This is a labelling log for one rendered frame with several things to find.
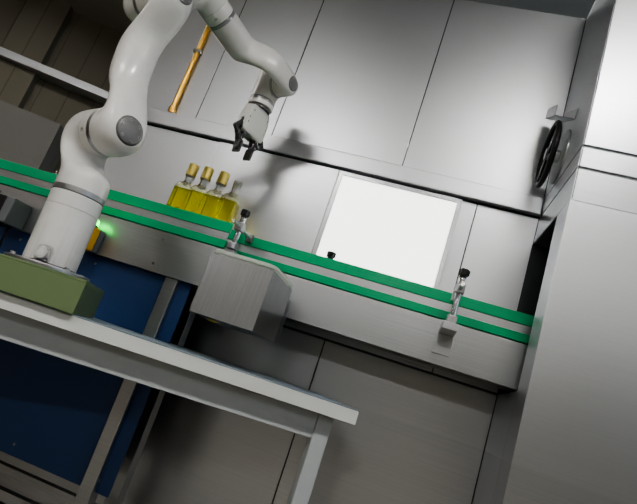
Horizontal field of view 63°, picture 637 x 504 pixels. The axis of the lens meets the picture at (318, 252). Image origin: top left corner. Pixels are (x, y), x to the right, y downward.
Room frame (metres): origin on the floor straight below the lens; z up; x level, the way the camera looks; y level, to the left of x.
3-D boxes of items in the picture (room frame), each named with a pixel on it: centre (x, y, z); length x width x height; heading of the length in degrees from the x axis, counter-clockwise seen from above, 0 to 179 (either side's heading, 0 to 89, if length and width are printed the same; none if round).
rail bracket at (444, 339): (1.34, -0.39, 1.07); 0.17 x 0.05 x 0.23; 167
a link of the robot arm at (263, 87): (1.56, 0.33, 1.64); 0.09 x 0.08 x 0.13; 51
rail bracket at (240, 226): (1.48, 0.23, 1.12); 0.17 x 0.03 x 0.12; 167
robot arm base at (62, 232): (1.22, 0.59, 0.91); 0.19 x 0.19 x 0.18
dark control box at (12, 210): (1.58, 0.94, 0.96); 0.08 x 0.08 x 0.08; 77
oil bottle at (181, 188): (1.68, 0.49, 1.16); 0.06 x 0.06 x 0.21; 77
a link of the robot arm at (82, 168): (1.24, 0.62, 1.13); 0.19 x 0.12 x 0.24; 51
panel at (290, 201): (1.71, 0.04, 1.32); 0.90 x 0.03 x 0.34; 77
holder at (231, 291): (1.39, 0.14, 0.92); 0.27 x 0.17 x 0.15; 167
